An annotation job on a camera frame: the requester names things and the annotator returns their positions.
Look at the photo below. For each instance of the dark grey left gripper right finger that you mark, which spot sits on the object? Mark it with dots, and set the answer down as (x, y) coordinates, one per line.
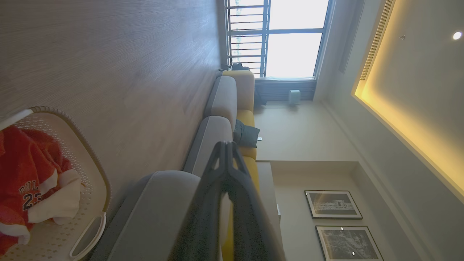
(250, 224)

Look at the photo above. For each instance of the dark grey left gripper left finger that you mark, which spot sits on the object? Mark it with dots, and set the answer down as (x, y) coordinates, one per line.
(203, 217)

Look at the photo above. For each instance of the red and white garment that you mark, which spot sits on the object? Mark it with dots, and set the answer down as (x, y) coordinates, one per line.
(59, 203)

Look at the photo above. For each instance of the red basketball jersey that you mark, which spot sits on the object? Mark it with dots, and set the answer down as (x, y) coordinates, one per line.
(25, 163)

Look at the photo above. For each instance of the grey and yellow sofa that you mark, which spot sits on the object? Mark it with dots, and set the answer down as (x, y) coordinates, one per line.
(159, 206)

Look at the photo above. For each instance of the black framed picture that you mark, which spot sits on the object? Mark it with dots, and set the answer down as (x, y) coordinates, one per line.
(331, 204)
(346, 244)

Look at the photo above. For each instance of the dark grey cushion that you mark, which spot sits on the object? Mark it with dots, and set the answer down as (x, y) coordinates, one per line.
(246, 134)

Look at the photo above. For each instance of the white laundry basket brown rim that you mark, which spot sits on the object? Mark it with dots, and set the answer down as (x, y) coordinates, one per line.
(87, 170)

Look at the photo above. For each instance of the white air purifier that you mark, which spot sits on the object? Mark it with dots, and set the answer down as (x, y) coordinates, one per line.
(294, 97)

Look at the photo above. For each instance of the dark bag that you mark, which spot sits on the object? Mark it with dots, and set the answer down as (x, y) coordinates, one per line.
(239, 66)

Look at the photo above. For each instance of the large window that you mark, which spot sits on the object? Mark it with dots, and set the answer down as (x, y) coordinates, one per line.
(293, 47)

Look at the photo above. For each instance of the metal balcony railing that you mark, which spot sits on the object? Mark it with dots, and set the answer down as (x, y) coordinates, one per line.
(248, 36)

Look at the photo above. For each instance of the grey curtain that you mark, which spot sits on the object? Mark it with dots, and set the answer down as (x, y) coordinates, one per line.
(351, 32)

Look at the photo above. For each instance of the long ceiling air vent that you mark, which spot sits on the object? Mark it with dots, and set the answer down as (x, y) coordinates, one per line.
(377, 36)

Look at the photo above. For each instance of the round ceiling spotlight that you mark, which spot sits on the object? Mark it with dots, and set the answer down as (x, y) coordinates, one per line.
(457, 35)

